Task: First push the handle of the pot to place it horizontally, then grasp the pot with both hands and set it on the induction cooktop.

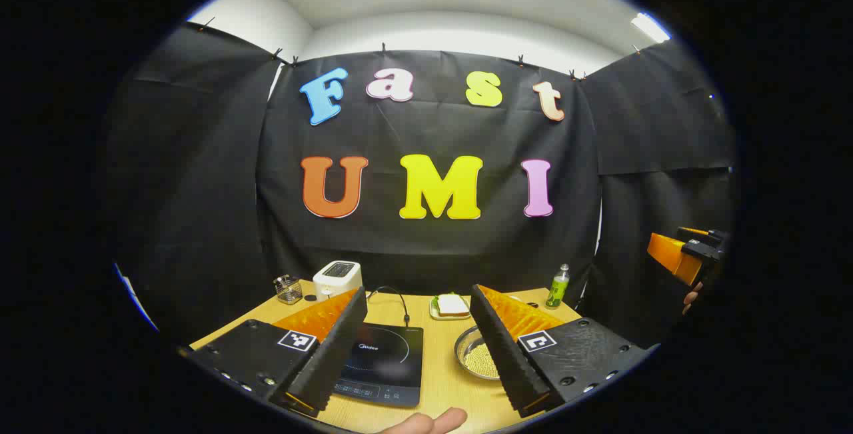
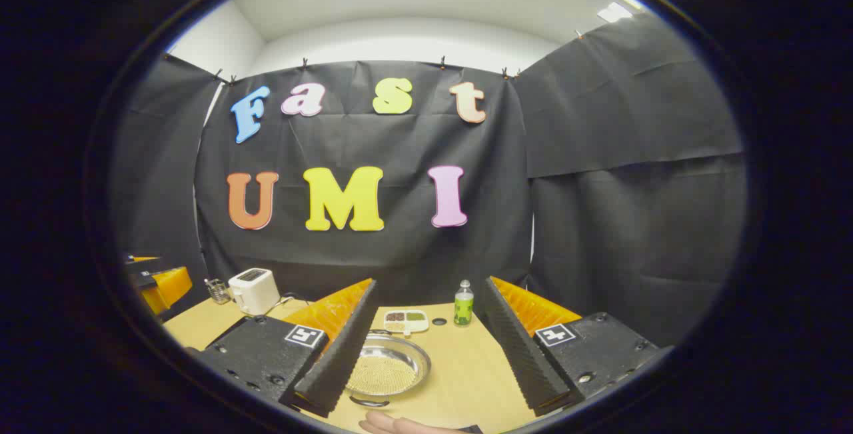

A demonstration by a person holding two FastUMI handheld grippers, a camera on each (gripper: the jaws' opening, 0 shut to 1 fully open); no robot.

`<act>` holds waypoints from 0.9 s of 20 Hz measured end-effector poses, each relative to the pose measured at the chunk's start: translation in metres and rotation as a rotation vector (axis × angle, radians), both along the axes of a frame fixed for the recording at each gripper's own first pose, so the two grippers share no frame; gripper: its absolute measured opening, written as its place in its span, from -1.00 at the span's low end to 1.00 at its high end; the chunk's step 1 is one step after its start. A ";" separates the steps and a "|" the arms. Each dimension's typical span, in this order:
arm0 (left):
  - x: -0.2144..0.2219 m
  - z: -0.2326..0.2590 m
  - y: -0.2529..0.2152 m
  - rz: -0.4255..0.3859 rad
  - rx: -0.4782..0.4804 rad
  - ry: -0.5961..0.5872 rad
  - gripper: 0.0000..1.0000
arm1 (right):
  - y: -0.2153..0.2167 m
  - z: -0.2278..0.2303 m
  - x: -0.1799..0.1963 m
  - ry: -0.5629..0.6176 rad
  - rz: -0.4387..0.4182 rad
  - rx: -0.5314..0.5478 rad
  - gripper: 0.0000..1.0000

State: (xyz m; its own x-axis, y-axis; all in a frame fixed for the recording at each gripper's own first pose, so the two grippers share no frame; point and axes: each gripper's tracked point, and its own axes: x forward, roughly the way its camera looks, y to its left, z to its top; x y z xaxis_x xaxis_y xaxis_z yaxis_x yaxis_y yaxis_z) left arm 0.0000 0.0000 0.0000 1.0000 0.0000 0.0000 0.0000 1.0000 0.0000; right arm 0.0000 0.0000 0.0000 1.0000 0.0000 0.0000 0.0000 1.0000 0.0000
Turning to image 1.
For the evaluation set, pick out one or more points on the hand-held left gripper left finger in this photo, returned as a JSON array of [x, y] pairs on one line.
[[333, 354]]

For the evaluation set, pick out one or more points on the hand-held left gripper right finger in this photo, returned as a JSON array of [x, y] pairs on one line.
[[506, 354]]

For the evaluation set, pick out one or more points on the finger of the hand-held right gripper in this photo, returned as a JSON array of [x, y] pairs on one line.
[[673, 255]]

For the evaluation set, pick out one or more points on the stainless steel pot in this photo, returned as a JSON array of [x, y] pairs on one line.
[[466, 348]]

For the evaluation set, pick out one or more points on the black induction cooktop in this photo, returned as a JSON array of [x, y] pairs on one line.
[[393, 360]]

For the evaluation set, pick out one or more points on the pile of soybeans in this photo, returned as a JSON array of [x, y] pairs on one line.
[[483, 362]]

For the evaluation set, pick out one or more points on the sandwich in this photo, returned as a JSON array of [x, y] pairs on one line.
[[453, 304]]

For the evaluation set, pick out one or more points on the white toaster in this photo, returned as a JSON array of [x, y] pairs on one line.
[[336, 277]]

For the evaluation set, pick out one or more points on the green drink bottle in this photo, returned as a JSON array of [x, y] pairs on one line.
[[557, 290]]

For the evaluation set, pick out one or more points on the pale green square plate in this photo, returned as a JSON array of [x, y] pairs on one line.
[[434, 314]]

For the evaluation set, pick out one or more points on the black backdrop cloth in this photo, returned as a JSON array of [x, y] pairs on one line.
[[433, 254]]

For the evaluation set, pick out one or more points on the ceiling light panel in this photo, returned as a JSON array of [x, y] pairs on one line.
[[650, 27]]

